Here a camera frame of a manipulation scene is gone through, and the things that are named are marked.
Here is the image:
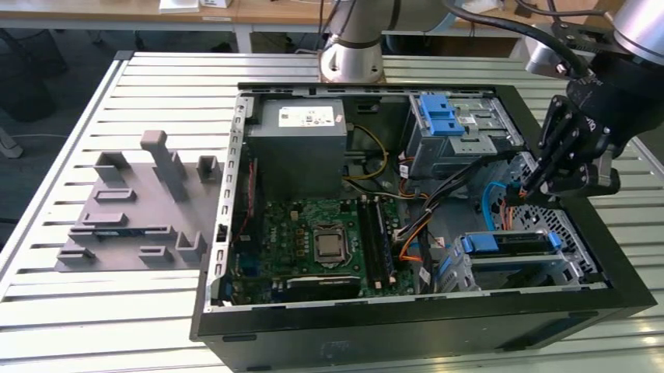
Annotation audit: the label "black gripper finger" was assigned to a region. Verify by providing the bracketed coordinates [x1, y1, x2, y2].
[538, 153, 621, 206]
[521, 94, 582, 199]

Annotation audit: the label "multicoloured disk power wire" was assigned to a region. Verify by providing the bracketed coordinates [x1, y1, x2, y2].
[500, 180, 544, 234]

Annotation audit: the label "blue SATA wire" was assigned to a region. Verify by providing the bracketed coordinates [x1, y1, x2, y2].
[480, 182, 513, 234]

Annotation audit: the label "hard disk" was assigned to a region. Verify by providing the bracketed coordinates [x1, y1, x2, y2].
[461, 231, 561, 260]

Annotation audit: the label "metal disk bay cage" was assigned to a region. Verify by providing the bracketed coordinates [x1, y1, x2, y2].
[433, 228, 597, 295]

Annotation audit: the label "blue plastic latch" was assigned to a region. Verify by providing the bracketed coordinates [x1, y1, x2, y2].
[419, 94, 468, 137]

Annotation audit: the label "metal optical drive cage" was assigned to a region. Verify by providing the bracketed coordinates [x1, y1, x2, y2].
[406, 92, 525, 180]

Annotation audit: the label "installed RAM stick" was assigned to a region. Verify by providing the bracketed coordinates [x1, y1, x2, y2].
[374, 197, 399, 287]

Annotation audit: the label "grey power supply unit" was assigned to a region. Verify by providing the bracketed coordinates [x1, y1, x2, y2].
[243, 99, 349, 199]

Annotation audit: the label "silver CPU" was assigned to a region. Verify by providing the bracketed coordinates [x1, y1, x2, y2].
[314, 232, 346, 261]

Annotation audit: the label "black graphics card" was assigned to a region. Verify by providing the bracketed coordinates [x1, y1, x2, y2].
[282, 274, 362, 300]

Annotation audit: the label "green motherboard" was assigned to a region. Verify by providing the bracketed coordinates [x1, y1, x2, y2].
[227, 196, 419, 306]

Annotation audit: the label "black PC case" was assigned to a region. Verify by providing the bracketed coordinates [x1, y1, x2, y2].
[188, 81, 657, 372]

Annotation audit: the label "wooden desk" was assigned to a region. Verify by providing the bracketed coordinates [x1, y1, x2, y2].
[0, 0, 554, 59]

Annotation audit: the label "grey parts rack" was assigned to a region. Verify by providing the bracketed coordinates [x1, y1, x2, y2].
[53, 130, 230, 275]

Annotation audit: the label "black office chair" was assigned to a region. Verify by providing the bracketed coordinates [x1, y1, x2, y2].
[0, 29, 68, 124]

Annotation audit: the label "white table leg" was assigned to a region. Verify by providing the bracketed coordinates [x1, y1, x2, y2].
[0, 126, 25, 159]

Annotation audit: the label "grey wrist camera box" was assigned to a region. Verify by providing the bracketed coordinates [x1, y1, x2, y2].
[522, 40, 568, 78]

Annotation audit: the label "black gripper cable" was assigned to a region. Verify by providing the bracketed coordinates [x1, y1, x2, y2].
[439, 0, 597, 78]

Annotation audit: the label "black cable bundle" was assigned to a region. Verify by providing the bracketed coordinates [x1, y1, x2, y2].
[393, 157, 502, 249]

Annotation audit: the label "yellow power wires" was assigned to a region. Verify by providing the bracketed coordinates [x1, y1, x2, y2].
[345, 124, 390, 182]

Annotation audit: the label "thin red wire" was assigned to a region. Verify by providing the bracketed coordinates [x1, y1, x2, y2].
[235, 159, 260, 242]

